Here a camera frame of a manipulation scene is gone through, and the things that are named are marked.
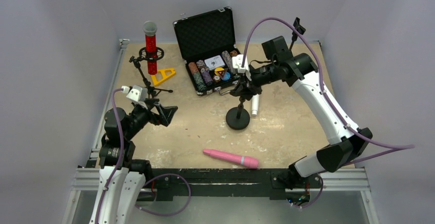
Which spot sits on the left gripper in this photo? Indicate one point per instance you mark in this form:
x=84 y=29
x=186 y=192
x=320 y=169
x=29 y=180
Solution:
x=155 y=113

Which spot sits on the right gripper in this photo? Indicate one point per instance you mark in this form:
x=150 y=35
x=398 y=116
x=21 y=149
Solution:
x=245 y=82

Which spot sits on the aluminium corner rail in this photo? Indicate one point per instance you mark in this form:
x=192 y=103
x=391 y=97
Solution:
x=96 y=145

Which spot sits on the white microphone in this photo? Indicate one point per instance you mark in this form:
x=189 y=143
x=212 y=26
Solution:
x=255 y=105

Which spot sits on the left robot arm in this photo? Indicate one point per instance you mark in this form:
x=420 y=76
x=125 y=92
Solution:
x=121 y=177

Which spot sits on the black poker chip case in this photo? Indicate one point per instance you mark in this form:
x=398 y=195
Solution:
x=203 y=36

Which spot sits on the pink microphone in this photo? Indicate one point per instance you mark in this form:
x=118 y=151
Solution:
x=246 y=161

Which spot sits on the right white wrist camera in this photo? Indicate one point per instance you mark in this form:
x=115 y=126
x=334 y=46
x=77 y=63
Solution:
x=240 y=67

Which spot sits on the white playing card box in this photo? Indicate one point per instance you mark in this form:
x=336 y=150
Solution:
x=214 y=62

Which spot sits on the yellow triangular plastic frame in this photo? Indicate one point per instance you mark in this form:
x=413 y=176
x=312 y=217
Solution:
x=162 y=76

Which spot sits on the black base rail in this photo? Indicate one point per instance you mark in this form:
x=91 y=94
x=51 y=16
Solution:
x=274 y=184

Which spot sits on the black round-base stand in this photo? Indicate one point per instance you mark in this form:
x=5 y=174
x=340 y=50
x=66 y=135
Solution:
x=238 y=118
x=299 y=28

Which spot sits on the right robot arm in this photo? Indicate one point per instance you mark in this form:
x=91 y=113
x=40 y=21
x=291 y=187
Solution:
x=302 y=75

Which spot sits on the red glitter microphone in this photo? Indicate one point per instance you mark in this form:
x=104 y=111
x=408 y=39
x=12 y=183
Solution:
x=150 y=29

